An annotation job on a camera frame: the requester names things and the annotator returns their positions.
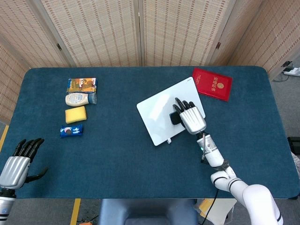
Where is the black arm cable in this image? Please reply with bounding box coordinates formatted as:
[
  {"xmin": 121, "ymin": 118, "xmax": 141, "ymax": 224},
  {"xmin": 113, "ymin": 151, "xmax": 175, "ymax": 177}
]
[{"xmin": 200, "ymin": 132, "xmax": 220, "ymax": 225}]

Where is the white squeeze bottle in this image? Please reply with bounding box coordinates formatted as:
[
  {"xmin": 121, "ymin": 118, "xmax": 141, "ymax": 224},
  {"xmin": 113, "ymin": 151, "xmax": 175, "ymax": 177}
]
[{"xmin": 65, "ymin": 92, "xmax": 98, "ymax": 106}]

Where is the blue Oreo cookie pack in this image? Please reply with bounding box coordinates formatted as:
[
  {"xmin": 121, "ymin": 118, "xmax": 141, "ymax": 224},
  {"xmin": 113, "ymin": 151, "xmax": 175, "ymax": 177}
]
[{"xmin": 60, "ymin": 124, "xmax": 84, "ymax": 138}]

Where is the black and blue eraser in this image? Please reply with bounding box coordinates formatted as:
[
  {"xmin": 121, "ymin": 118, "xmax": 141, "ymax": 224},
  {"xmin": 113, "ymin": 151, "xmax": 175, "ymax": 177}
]
[{"xmin": 169, "ymin": 112, "xmax": 186, "ymax": 126}]

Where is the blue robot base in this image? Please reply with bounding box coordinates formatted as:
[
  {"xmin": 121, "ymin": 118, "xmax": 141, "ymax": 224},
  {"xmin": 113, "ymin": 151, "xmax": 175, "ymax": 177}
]
[{"xmin": 97, "ymin": 199, "xmax": 199, "ymax": 225}]

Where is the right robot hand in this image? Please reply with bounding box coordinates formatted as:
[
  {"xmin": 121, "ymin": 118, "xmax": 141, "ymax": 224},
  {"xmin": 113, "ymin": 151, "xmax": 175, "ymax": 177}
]
[{"xmin": 172, "ymin": 97, "xmax": 207, "ymax": 135}]

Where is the orange snack box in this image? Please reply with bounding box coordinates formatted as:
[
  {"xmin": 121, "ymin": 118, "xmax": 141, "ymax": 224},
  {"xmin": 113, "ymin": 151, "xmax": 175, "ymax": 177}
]
[{"xmin": 67, "ymin": 77, "xmax": 98, "ymax": 93}]

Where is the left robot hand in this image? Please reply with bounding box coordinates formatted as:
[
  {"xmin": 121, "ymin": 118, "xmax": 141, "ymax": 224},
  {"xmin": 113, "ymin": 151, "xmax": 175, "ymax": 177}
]
[{"xmin": 0, "ymin": 137, "xmax": 49, "ymax": 189}]

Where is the white power strip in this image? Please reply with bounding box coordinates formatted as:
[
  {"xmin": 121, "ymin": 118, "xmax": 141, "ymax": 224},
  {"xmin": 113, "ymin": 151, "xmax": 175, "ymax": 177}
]
[{"xmin": 283, "ymin": 67, "xmax": 300, "ymax": 76}]

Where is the yellow sponge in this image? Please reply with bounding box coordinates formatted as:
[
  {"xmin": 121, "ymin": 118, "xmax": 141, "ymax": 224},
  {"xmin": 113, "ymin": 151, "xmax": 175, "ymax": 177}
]
[{"xmin": 65, "ymin": 105, "xmax": 88, "ymax": 125}]

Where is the red certificate booklet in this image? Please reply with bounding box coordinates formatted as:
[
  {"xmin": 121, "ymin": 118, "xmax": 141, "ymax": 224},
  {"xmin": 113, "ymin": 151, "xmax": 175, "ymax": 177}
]
[{"xmin": 192, "ymin": 67, "xmax": 233, "ymax": 103}]

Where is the black box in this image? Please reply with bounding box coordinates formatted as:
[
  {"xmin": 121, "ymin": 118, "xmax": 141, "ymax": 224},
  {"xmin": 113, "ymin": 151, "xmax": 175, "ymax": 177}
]
[{"xmin": 287, "ymin": 136, "xmax": 300, "ymax": 155}]

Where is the blue table cloth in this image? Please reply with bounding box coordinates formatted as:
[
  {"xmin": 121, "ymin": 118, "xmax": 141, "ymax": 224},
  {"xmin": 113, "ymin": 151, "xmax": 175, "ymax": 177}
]
[{"xmin": 1, "ymin": 67, "xmax": 300, "ymax": 200}]

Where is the white rectangular board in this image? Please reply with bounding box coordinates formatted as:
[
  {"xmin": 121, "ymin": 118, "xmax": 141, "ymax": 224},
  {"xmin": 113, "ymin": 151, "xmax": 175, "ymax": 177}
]
[{"xmin": 136, "ymin": 76, "xmax": 206, "ymax": 147}]

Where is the woven folding screen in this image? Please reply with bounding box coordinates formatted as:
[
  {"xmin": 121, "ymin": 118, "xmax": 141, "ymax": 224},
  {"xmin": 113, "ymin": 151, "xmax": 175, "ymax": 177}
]
[{"xmin": 0, "ymin": 0, "xmax": 300, "ymax": 125}]

